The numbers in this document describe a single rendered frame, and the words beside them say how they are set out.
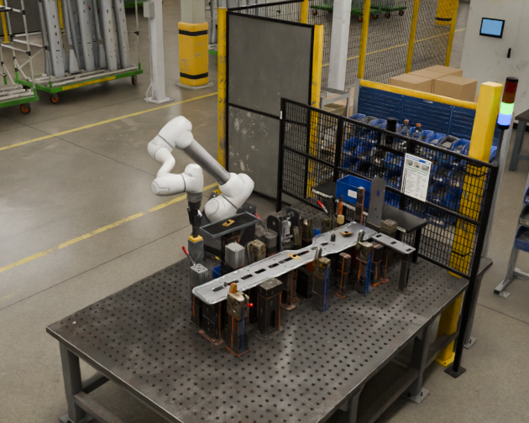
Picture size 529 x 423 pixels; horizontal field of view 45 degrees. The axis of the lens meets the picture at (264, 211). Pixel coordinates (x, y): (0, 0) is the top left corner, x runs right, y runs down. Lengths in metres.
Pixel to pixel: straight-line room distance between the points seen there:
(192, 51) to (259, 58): 5.09
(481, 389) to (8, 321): 3.49
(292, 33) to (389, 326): 3.14
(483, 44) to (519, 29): 0.56
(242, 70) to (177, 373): 3.82
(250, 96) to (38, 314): 2.93
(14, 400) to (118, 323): 1.02
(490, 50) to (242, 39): 4.89
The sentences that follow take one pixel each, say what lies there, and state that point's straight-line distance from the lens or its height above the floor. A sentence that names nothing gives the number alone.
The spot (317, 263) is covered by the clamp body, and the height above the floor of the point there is 1.01.
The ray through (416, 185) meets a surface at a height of 1.24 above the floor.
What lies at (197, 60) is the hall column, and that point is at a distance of 11.45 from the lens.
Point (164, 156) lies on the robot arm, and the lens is 3.91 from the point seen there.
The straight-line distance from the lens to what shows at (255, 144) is 6.63.
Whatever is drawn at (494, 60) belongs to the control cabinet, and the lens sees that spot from 10.37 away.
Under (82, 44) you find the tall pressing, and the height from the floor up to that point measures 0.75.
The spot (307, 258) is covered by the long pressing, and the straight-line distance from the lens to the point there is 3.88.
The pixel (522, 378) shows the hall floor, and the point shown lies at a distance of 4.93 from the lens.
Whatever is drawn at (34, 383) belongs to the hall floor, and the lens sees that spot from 4.66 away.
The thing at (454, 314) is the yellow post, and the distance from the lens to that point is 4.67.
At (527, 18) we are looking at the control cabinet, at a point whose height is 1.60.
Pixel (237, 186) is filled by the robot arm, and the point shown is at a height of 1.23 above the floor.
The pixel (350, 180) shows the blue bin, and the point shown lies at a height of 1.12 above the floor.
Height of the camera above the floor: 2.90
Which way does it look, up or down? 25 degrees down
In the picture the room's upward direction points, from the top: 2 degrees clockwise
